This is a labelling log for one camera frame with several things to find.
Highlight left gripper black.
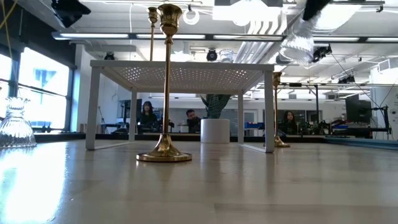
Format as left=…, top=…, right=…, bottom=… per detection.
left=51, top=0, right=92, bottom=29

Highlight ribbed glass candle holder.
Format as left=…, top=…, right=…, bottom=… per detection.
left=219, top=49, right=236, bottom=63
left=0, top=96, right=37, bottom=149
left=279, top=17, right=315, bottom=65

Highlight brass candlestick holder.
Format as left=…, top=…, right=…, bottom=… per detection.
left=136, top=3, right=193, bottom=163
left=146, top=6, right=159, bottom=62
left=272, top=72, right=291, bottom=149

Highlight black computer monitor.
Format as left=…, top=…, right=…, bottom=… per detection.
left=345, top=94, right=373, bottom=124

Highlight person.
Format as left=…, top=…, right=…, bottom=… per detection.
left=136, top=101, right=159, bottom=134
left=279, top=110, right=298, bottom=136
left=185, top=108, right=201, bottom=134

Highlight white perforated metal shelf riser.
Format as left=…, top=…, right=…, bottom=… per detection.
left=85, top=60, right=275, bottom=154

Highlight blue storage bins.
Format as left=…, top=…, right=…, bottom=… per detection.
left=244, top=121, right=265, bottom=130

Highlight green snake plant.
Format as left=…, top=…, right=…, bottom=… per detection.
left=200, top=94, right=231, bottom=119

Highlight white round plant pot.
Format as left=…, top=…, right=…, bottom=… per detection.
left=200, top=118, right=231, bottom=144

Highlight black ceiling-hung camera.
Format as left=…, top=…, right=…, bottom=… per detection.
left=312, top=45, right=333, bottom=63

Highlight silver ceiling air duct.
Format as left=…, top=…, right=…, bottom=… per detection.
left=233, top=0, right=363, bottom=65

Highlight black metal frame stand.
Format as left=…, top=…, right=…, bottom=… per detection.
left=279, top=82, right=320, bottom=125

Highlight black frame bar with lights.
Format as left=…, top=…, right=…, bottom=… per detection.
left=51, top=30, right=398, bottom=44

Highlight dark wall screen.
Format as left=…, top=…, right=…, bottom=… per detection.
left=123, top=98, right=142, bottom=119

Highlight white ring lamp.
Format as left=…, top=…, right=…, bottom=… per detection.
left=182, top=8, right=200, bottom=26

